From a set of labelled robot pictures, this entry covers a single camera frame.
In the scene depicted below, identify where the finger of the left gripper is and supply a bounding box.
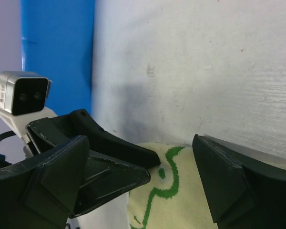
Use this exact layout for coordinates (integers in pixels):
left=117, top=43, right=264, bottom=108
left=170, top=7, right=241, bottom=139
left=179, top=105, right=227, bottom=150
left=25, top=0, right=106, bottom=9
left=71, top=155, right=150, bottom=219
left=26, top=109, right=160, bottom=167

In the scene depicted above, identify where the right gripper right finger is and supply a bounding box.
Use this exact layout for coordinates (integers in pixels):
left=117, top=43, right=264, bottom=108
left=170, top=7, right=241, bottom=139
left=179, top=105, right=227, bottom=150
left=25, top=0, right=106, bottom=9
left=192, top=135, right=286, bottom=229

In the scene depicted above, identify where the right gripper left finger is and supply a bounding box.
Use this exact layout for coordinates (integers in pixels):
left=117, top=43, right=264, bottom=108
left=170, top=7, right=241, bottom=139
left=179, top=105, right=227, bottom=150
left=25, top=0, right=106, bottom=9
left=0, top=136, right=89, bottom=229

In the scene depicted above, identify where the cream green patterned towel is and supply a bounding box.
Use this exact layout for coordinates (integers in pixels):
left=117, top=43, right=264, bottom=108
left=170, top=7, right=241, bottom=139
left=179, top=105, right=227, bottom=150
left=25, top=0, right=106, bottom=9
left=127, top=143, right=219, bottom=229

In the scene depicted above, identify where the blue plastic bin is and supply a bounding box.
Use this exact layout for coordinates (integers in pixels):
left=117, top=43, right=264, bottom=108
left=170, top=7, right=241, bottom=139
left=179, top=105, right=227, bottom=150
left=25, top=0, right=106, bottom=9
left=20, top=0, right=95, bottom=115

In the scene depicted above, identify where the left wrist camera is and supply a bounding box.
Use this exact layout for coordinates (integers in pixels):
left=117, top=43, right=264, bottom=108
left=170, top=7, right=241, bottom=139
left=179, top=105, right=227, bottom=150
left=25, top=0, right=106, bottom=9
left=0, top=71, right=57, bottom=144

